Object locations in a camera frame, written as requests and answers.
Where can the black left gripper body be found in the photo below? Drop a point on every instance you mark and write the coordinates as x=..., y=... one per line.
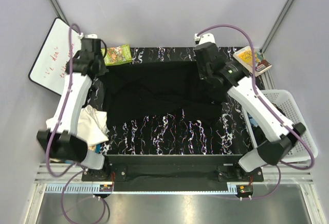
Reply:
x=102, y=68

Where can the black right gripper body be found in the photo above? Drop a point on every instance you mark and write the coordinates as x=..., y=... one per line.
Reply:
x=203, y=75

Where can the black t-shirt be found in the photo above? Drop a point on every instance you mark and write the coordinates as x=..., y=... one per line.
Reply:
x=133, y=91

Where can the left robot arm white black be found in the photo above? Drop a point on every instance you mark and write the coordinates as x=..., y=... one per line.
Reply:
x=60, y=140

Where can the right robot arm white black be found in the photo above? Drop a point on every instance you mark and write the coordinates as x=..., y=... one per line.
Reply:
x=280, y=132

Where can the green paperback book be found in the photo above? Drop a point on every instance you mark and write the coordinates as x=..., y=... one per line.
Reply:
x=117, y=55

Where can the yellow paperback book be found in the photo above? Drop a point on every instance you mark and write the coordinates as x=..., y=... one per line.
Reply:
x=256, y=62

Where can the white whiteboard red writing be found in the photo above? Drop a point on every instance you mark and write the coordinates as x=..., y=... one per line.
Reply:
x=48, y=69

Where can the white folded t-shirt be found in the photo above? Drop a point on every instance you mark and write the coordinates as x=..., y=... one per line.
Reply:
x=87, y=124

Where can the blue garment in basket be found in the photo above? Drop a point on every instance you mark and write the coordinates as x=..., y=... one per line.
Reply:
x=253, y=122

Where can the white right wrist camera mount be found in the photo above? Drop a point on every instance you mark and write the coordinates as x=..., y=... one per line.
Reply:
x=205, y=38

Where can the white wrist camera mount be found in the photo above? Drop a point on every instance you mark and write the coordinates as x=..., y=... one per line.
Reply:
x=88, y=36
x=205, y=38

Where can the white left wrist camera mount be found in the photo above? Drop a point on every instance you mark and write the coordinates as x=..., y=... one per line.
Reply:
x=88, y=36

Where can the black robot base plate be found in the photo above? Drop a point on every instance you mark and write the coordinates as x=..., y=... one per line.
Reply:
x=177, y=173

